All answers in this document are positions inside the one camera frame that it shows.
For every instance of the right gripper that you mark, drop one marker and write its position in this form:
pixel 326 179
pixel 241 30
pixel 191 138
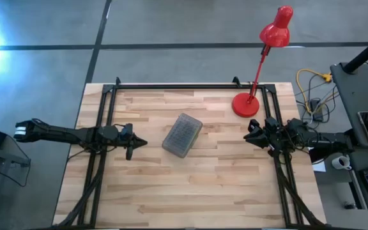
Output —
pixel 268 140

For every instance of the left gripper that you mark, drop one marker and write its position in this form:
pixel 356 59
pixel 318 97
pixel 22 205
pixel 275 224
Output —
pixel 128 142

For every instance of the clear plastic supply box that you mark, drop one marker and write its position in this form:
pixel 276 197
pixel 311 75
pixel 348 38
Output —
pixel 182 135

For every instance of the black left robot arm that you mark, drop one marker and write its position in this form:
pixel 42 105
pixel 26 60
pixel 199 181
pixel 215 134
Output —
pixel 59 135

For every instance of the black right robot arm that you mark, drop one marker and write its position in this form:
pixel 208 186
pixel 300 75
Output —
pixel 324 140

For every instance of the red desk lamp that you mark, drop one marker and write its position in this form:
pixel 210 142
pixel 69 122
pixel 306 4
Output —
pixel 245 105

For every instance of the black power adapter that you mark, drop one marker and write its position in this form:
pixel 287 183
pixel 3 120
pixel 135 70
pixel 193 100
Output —
pixel 316 108

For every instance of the white paper sheet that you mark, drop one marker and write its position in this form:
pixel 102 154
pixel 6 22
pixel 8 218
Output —
pixel 319 166

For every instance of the black stand beam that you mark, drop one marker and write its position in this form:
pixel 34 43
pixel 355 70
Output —
pixel 324 156

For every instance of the white mug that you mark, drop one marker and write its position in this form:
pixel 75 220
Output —
pixel 340 163

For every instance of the grey side desk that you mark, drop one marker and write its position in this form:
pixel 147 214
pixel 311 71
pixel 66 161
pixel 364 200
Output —
pixel 353 89

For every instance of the small black object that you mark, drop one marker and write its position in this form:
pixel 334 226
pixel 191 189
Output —
pixel 349 206

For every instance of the black round pole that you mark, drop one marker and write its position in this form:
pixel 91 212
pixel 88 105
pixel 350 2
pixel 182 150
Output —
pixel 366 52

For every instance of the black aluminium table frame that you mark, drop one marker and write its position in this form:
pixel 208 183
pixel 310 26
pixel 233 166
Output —
pixel 187 86

